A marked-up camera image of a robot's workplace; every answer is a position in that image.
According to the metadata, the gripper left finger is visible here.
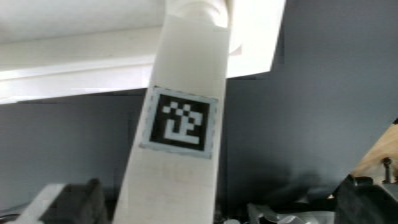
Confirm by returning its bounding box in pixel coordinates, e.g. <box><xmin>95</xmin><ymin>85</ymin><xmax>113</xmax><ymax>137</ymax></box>
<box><xmin>11</xmin><ymin>179</ymin><xmax>111</xmax><ymax>224</ymax></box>

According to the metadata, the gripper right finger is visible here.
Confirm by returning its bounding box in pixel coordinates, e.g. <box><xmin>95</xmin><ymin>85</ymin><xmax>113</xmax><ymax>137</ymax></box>
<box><xmin>335</xmin><ymin>175</ymin><xmax>398</xmax><ymax>224</ymax></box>

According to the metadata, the white desk top tray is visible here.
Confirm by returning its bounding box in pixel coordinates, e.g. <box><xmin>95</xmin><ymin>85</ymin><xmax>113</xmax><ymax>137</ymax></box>
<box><xmin>0</xmin><ymin>0</ymin><xmax>287</xmax><ymax>105</ymax></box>

